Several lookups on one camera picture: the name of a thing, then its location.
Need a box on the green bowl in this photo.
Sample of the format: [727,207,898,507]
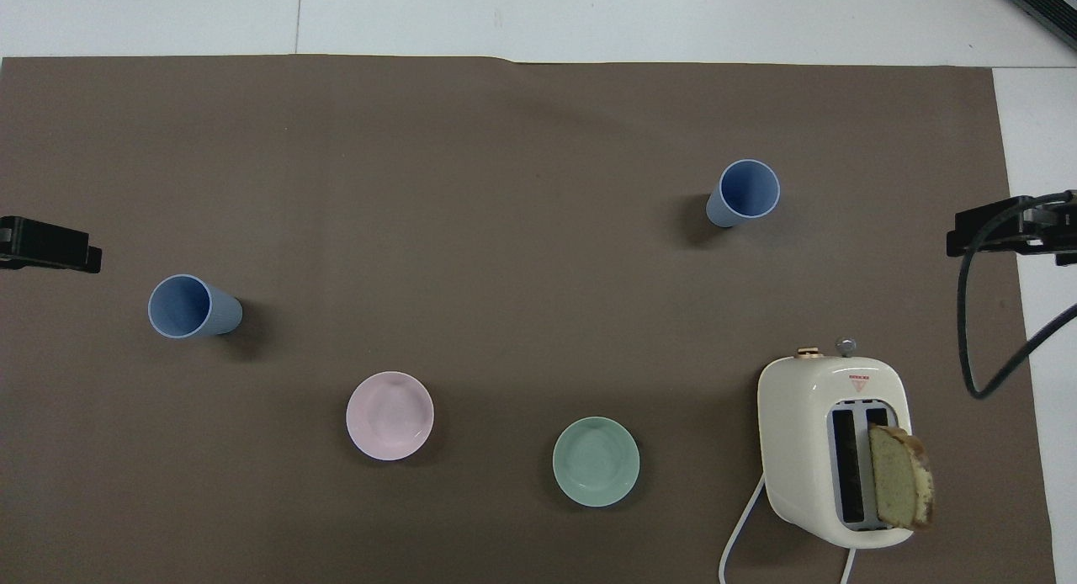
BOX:
[552,417,641,509]

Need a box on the black stand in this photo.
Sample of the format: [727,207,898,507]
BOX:
[0,215,103,274]
[946,195,1077,268]

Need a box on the slice of bread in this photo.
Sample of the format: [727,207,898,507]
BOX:
[867,424,936,533]

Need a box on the pink bowl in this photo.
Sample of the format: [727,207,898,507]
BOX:
[345,371,436,462]

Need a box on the white power cord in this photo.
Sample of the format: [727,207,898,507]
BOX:
[719,473,859,584]

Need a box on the black cable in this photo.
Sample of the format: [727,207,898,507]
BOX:
[957,190,1077,401]

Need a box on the cream white toaster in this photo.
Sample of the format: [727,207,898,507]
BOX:
[756,337,915,550]

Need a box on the blue ribbed plastic cup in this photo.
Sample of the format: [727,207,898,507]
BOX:
[705,159,782,229]
[147,273,244,340]

